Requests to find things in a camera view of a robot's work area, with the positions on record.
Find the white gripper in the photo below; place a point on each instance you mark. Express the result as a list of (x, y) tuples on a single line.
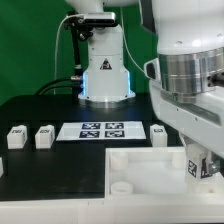
[(202, 121)]

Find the white square tabletop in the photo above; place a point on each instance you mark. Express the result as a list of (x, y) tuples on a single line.
[(154, 171)]

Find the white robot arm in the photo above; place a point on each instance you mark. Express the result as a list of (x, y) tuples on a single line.
[(187, 90)]

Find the AprilTag base sheet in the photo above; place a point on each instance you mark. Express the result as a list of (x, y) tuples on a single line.
[(123, 130)]

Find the white U-shaped obstacle fence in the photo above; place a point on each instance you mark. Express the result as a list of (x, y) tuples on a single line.
[(122, 210)]

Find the white part at left edge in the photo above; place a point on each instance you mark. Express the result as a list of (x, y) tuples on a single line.
[(1, 167)]

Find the camera on black stand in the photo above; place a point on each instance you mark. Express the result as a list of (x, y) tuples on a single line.
[(81, 27)]

